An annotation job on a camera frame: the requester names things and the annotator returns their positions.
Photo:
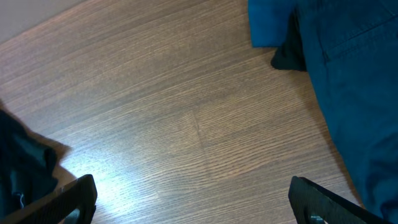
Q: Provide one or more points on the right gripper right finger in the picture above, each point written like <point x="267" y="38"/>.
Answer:
<point x="312" y="204"/>

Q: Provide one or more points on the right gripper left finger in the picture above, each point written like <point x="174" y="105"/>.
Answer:
<point x="72" y="203"/>

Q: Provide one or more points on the black shorts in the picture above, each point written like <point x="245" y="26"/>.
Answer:
<point x="26" y="167"/>

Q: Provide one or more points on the dark blue garment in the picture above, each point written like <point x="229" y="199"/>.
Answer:
<point x="349" y="50"/>

